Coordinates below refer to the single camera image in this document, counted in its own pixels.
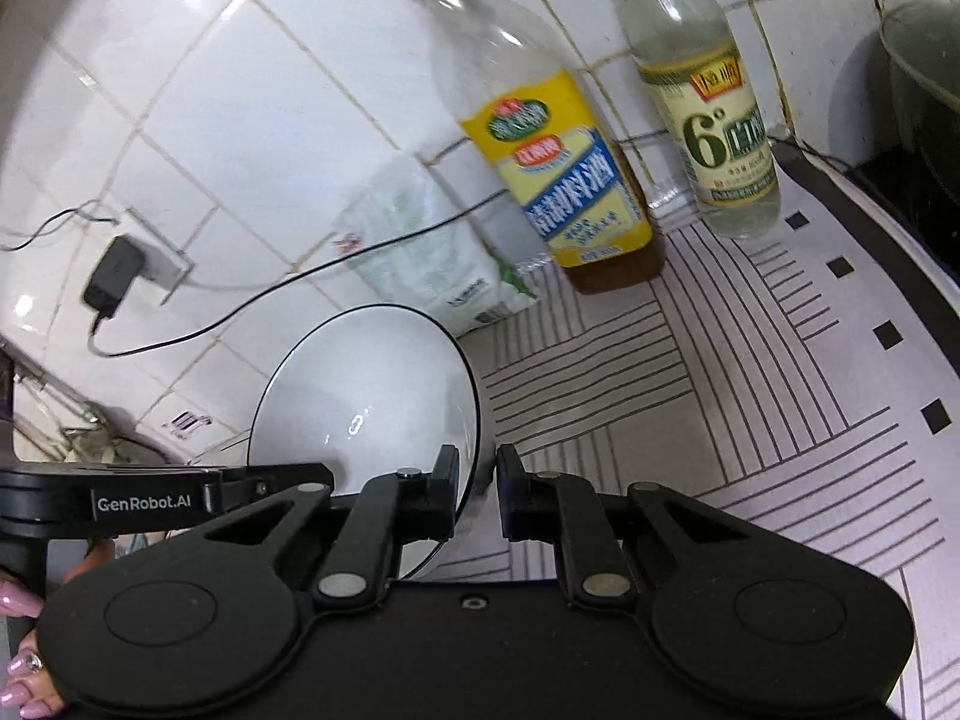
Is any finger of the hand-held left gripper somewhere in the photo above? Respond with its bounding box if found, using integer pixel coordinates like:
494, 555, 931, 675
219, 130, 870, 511
214, 463, 336, 517

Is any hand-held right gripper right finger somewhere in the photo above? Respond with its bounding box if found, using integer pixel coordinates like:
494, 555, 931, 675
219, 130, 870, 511
497, 444, 751, 607

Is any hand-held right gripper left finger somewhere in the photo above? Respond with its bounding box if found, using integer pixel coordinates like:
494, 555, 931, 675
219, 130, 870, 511
202, 444, 461, 612

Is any white bowl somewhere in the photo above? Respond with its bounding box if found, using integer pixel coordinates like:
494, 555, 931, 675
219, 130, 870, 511
247, 304, 482, 583

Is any person's left hand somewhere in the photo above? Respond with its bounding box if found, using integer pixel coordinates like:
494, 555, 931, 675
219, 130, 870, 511
0, 536, 117, 720

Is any black power adapter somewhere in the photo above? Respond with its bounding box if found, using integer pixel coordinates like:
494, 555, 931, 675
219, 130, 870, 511
80, 234, 148, 321

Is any white plastic bag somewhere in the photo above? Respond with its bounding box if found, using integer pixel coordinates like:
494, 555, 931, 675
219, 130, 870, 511
328, 156, 542, 338

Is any striped table mat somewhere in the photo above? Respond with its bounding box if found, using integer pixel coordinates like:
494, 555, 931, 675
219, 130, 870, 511
396, 136, 960, 720

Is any yellow label oil bottle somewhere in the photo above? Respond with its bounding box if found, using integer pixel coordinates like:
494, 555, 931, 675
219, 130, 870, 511
387, 0, 668, 296

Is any green label clear bottle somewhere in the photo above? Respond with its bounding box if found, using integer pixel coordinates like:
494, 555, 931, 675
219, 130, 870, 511
591, 0, 783, 242

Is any pot with glass lid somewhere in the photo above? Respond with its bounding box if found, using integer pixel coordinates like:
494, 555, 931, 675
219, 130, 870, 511
823, 0, 960, 256

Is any black cable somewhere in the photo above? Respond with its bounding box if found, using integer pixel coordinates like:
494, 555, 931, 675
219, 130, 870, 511
88, 126, 676, 358

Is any white wall socket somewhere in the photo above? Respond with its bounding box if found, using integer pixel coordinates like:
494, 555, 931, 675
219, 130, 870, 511
120, 206, 197, 292

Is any thin black wire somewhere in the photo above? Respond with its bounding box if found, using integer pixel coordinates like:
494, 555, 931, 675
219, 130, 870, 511
0, 211, 122, 253

